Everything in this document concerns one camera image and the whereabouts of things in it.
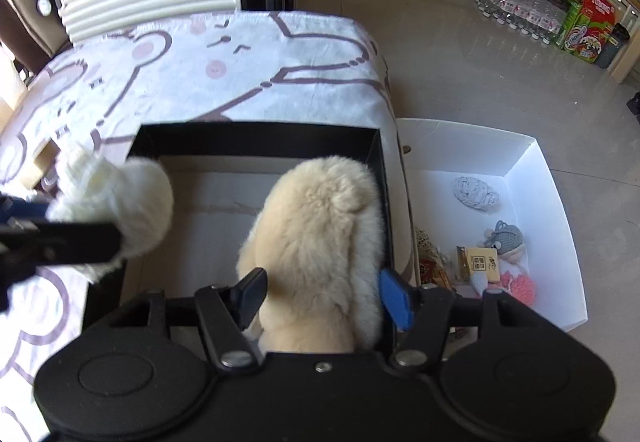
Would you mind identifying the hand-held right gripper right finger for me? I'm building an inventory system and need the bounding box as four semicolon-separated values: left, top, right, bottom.
378;267;547;370

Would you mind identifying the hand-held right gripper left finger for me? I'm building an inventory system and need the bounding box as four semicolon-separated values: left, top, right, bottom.
107;267;271;370

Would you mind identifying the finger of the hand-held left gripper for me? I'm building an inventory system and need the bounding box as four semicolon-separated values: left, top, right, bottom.
0;195;52;223
0;220;124;273

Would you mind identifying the white fluffy plush toy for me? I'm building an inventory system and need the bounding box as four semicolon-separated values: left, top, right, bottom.
47;143;175;286

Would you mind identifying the beige plush toy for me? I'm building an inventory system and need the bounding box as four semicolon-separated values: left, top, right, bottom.
235;156;389;356

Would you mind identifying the black cardboard box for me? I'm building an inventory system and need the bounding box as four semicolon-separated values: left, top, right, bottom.
81;122;405;340

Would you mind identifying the red snack packet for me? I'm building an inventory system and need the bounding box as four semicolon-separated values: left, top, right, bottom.
418;258;452;287

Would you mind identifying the gold beaded trinket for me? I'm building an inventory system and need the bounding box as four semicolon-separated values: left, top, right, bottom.
414;227;447;263

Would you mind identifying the small tan box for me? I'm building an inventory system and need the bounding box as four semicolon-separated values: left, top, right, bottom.
455;245;503;284

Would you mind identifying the pink crochet piece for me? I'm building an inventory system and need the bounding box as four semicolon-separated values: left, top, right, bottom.
492;269;539;306

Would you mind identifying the grey crochet doll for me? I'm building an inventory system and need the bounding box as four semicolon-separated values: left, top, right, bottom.
481;220;527;264

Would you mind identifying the grey knitted ball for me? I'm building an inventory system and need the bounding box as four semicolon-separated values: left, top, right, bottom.
452;175;503;213

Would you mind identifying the white cardboard box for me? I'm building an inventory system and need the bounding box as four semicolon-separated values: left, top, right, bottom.
395;117;589;331

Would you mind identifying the bear printed blanket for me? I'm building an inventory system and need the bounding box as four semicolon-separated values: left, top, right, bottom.
0;10;401;442

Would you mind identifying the pack of water bottles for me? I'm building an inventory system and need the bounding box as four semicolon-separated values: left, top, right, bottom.
474;0;577;48

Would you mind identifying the red and green carton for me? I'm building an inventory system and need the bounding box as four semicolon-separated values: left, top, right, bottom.
565;0;617;66

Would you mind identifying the dark waste bin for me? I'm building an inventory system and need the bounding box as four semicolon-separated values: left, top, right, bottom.
595;23;630;70

